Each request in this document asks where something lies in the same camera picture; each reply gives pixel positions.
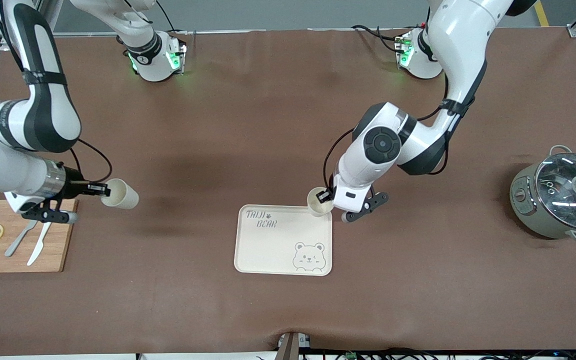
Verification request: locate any black cable along table edge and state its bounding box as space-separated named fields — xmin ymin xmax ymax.
xmin=298 ymin=347 xmax=576 ymax=360

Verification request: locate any bamboo cutting board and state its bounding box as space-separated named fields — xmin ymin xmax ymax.
xmin=0 ymin=199 xmax=79 ymax=274

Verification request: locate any white plastic knife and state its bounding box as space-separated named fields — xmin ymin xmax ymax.
xmin=27 ymin=222 xmax=54 ymax=267

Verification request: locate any brown table cover mat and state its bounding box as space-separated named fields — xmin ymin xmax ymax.
xmin=0 ymin=29 xmax=576 ymax=357

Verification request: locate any beige bear print tray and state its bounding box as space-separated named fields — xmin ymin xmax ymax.
xmin=233 ymin=204 xmax=334 ymax=277

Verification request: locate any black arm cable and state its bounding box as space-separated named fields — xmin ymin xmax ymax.
xmin=322 ymin=75 xmax=476 ymax=189
xmin=0 ymin=0 xmax=114 ymax=185

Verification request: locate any black right base cable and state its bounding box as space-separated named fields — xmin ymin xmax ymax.
xmin=155 ymin=0 xmax=178 ymax=34

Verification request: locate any black left base cable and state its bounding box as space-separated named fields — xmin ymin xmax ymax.
xmin=352 ymin=24 xmax=419 ymax=54

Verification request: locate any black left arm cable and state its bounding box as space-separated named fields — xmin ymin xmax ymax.
xmin=322 ymin=75 xmax=476 ymax=189

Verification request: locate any glass pot lid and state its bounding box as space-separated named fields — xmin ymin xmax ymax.
xmin=534 ymin=153 xmax=576 ymax=231

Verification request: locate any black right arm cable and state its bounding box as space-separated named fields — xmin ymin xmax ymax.
xmin=0 ymin=0 xmax=114 ymax=185

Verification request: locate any grey table edge bracket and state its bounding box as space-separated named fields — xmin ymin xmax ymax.
xmin=275 ymin=331 xmax=314 ymax=360

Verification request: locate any black base cable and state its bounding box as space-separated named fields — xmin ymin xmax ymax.
xmin=352 ymin=24 xmax=419 ymax=54
xmin=155 ymin=0 xmax=178 ymax=34

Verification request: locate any white plastic cup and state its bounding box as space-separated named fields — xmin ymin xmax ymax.
xmin=100 ymin=178 xmax=140 ymax=210
xmin=307 ymin=186 xmax=335 ymax=217

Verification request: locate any grey-green electric pot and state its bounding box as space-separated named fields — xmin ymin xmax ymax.
xmin=510 ymin=145 xmax=576 ymax=245

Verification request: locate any grey plastic knife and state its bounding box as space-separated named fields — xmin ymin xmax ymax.
xmin=4 ymin=219 xmax=39 ymax=258

